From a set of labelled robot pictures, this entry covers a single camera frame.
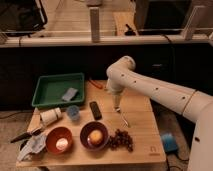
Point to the black tool on shelf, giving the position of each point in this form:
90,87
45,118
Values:
129,31

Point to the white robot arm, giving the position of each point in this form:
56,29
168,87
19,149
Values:
192,104

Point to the orange bowl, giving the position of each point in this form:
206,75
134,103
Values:
54,135

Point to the small blue cup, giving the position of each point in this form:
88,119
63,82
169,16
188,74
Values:
73,112

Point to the metal spoon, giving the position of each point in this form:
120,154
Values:
118,110

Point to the black eraser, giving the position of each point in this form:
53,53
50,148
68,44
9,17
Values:
95,110

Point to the crumpled grey cloth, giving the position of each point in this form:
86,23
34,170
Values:
34,146

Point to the bunch of dark grapes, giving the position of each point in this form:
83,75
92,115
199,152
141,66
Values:
121,139

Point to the white egg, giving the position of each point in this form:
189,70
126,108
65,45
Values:
62,144

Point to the green plastic tray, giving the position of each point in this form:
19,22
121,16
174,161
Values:
50,89

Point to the white tape roll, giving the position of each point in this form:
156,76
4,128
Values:
50,116

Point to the blue foot pedal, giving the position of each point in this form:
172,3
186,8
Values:
169,143

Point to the wooden board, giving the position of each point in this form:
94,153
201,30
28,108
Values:
143,129

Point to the black monitor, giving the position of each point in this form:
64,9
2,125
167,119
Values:
22,15

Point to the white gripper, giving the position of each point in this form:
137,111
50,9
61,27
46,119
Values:
116,100

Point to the purple bowl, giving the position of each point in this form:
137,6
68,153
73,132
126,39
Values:
87,129

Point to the grey sponge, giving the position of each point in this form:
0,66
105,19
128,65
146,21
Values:
70,93

